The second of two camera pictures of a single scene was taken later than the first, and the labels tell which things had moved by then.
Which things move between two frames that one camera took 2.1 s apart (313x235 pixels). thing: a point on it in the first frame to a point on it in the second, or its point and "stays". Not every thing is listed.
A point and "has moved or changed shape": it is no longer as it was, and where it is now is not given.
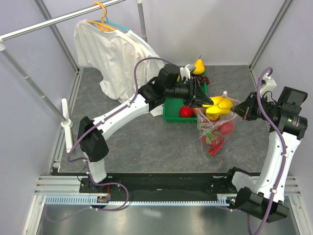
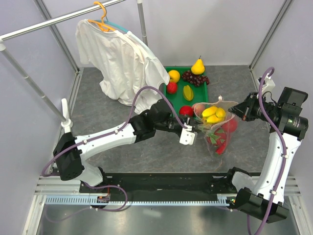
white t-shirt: [126, 63] stays
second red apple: [186, 111] stays
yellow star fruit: [221, 105] has moved or changed shape
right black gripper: [245, 109] stays
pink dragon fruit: [212, 138] has moved or changed shape
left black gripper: [199, 97] to [193, 122]
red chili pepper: [213, 151] has moved or changed shape
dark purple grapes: [202, 78] stays
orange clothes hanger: [103, 27] stays
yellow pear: [200, 68] stays
